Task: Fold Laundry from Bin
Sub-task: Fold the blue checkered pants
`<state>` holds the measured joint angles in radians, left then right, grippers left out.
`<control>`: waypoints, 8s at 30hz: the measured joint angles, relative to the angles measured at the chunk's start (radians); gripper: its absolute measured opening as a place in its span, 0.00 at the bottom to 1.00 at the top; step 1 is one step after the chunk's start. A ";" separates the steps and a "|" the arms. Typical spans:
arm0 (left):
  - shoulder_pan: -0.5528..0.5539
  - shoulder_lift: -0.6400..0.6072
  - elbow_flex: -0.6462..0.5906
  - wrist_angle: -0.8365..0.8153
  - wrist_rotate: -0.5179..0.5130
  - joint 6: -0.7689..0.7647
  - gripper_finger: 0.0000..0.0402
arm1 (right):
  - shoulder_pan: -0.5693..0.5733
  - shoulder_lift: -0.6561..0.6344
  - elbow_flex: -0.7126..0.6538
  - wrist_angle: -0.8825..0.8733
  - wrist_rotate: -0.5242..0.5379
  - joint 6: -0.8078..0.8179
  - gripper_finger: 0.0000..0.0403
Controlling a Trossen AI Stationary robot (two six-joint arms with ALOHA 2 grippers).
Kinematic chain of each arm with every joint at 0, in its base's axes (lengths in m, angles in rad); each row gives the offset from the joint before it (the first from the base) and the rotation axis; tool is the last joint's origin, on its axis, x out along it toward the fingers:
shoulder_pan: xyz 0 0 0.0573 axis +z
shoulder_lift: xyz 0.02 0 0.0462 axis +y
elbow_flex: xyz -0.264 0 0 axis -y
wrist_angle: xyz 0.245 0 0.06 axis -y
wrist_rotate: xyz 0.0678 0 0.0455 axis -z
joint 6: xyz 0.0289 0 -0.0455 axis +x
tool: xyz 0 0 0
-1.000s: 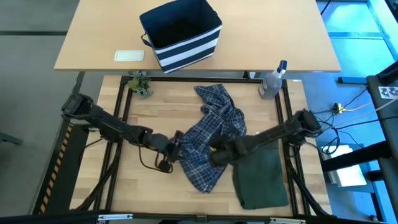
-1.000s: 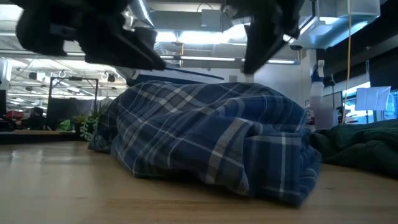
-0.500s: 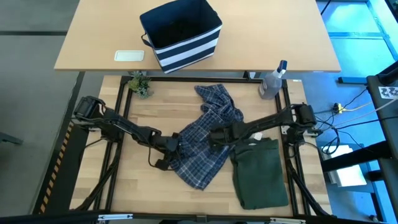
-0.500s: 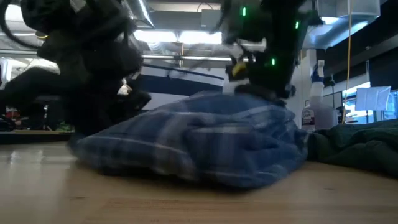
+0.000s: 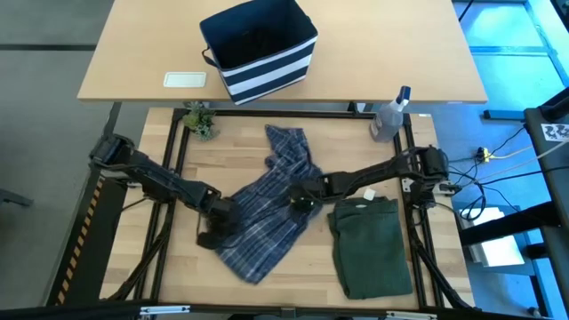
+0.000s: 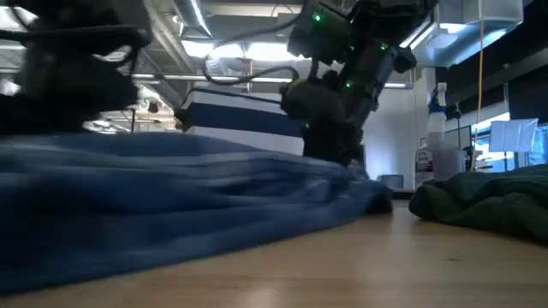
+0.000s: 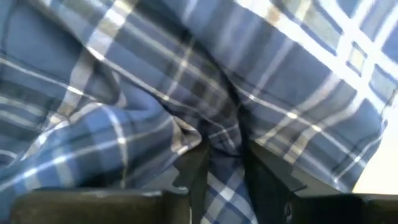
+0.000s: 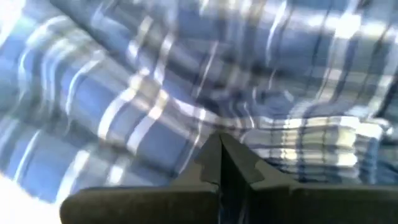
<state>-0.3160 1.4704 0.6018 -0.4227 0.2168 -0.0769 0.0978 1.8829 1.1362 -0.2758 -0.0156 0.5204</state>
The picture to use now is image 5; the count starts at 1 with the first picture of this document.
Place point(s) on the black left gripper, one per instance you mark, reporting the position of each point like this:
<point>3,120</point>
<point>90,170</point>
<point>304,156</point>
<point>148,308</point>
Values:
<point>224,213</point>

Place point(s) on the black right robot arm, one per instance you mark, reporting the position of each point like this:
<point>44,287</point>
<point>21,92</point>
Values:
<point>382,171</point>

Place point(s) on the navy white striped fabric bin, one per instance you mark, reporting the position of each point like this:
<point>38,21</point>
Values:
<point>266,71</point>

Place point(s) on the white box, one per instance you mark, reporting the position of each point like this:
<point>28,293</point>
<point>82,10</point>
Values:
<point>498,244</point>

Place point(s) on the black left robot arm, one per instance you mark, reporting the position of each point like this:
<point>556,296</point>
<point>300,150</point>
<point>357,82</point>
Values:
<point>155,178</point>

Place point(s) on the small green succulent plant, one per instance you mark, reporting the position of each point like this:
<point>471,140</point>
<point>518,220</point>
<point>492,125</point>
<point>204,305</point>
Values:
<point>201,122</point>

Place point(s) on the dark green button shirt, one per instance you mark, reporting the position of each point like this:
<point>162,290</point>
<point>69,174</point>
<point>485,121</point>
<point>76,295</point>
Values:
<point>369,249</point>

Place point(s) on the blue plaid shirt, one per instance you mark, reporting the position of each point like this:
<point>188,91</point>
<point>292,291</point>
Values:
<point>266,213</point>

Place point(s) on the white marker card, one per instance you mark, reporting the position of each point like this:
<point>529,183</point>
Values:
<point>555,132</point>

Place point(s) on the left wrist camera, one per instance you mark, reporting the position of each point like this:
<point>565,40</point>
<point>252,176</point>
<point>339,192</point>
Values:
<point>209,240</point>

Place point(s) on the black aluminium table frame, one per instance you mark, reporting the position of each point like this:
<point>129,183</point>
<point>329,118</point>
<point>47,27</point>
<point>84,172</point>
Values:
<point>311,113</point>

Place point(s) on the clear spray bottle blue nozzle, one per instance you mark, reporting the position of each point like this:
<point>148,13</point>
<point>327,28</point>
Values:
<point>387,122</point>

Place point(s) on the black yellow striped base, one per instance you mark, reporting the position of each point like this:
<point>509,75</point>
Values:
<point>95,249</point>

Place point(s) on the yellow power strip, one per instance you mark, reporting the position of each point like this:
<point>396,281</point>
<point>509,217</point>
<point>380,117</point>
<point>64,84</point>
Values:
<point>484,154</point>

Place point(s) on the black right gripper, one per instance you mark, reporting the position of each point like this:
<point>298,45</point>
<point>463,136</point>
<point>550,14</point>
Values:
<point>311,189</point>

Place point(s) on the white printed garment label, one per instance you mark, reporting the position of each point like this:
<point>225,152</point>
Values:
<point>361,205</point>

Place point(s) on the light wooden desk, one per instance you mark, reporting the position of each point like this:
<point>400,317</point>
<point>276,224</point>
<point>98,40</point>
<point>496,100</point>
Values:
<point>400,53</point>

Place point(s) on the white paper hang tag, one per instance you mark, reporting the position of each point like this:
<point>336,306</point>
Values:
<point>369,194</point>

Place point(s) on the white rectangular tray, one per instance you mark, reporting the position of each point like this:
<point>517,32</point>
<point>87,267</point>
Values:
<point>184,79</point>

